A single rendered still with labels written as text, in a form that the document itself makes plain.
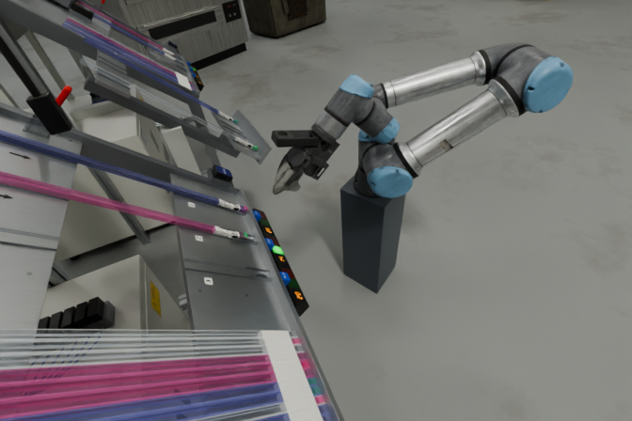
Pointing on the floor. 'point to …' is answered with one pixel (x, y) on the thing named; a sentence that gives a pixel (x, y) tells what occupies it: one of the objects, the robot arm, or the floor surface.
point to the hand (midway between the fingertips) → (274, 189)
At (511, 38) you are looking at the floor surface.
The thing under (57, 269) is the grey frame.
